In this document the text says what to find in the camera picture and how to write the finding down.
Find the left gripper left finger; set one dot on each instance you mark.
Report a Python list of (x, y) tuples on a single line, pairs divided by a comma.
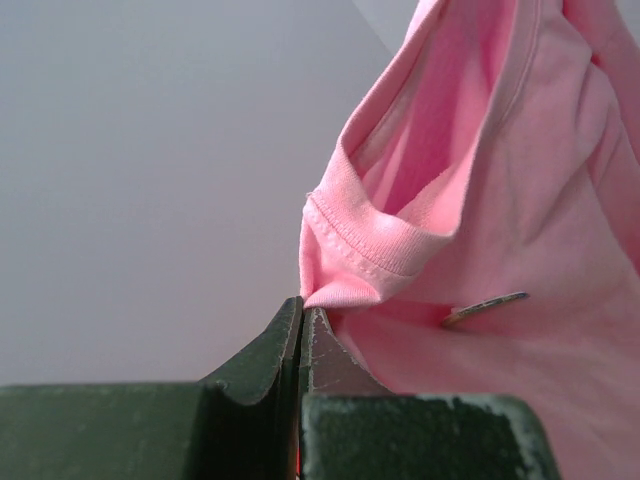
[(239, 422)]

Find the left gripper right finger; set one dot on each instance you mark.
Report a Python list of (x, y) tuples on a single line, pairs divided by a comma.
[(352, 427)]

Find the white round brooch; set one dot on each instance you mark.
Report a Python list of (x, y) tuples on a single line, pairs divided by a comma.
[(458, 314)]

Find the pink t-shirt garment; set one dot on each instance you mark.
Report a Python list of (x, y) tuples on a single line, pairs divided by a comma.
[(498, 152)]

